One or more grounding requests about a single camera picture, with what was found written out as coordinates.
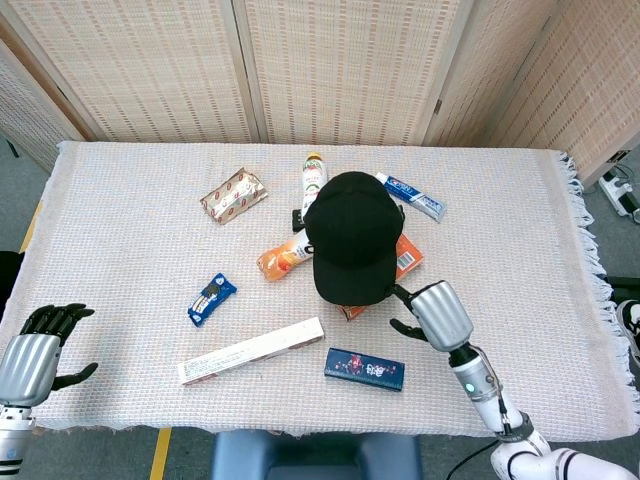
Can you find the woven folding screen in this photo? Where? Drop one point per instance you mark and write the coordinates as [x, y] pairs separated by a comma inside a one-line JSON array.
[[340, 65]]

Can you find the small black device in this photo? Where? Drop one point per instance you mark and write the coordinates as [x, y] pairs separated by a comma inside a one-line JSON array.
[[298, 220]]

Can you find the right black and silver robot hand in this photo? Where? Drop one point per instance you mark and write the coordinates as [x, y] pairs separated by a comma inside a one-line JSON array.
[[442, 315]]

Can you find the blue and white toothpaste tube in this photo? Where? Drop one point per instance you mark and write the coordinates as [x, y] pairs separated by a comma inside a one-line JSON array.
[[412, 196]]

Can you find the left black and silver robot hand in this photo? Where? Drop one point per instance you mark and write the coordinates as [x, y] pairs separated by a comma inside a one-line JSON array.
[[27, 365]]

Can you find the tea bottle with yellow cap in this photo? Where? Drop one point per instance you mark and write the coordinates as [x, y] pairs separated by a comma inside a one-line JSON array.
[[312, 180]]

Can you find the orange cardboard box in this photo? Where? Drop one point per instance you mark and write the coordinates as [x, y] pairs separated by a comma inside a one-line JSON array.
[[409, 255]]

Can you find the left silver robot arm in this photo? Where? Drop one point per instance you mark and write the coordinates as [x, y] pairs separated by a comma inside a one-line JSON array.
[[12, 440]]

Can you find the gold foil snack packet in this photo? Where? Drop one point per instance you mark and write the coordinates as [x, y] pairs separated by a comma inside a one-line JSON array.
[[234, 196]]

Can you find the right white and silver robot arm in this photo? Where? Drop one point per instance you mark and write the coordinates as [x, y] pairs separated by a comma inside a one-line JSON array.
[[520, 445]]

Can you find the black and white shoe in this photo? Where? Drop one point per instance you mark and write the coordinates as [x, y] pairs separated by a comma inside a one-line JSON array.
[[631, 325]]

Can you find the long white cardboard box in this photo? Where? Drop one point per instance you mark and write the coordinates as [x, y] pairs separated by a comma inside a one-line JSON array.
[[250, 351]]

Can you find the blue cookie packet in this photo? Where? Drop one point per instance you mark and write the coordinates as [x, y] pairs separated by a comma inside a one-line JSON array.
[[210, 299]]

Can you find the black object beside table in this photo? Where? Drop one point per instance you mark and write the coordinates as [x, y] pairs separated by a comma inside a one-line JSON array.
[[7, 277]]

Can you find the white power strip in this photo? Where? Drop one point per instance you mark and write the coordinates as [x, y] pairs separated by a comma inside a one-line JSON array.
[[620, 192]]

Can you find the dark blue flat box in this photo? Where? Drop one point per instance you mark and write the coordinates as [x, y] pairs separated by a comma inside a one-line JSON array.
[[364, 369]]

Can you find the black baseball cap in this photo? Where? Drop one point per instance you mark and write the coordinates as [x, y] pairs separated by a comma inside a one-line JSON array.
[[352, 235]]

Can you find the orange drink bottle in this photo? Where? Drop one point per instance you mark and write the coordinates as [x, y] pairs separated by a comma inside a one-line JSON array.
[[282, 260]]

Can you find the pale woven tablecloth with fringe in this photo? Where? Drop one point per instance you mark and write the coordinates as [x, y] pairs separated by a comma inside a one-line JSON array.
[[125, 250]]

